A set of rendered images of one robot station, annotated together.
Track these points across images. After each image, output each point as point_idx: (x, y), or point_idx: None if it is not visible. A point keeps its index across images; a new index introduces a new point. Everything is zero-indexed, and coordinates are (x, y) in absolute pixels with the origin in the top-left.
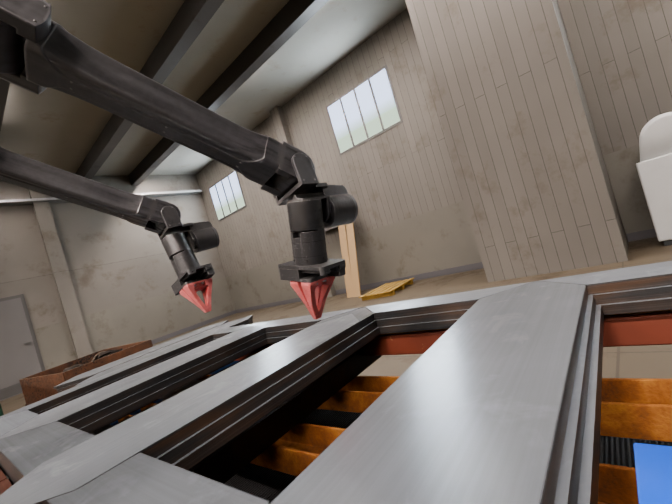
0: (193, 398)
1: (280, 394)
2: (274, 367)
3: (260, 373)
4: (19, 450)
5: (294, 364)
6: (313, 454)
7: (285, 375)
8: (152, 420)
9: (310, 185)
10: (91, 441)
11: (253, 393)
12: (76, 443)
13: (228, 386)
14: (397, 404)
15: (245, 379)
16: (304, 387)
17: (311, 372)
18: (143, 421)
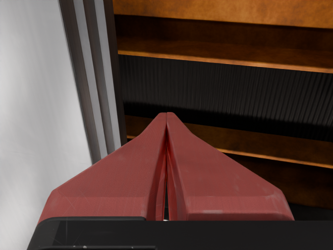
0: (11, 185)
1: (116, 106)
2: (51, 91)
3: (46, 116)
4: None
5: (75, 53)
6: (178, 58)
7: (86, 82)
8: (29, 226)
9: None
10: (4, 249)
11: (98, 155)
12: None
13: (33, 158)
14: None
15: (39, 137)
16: (116, 40)
17: (103, 11)
18: (16, 226)
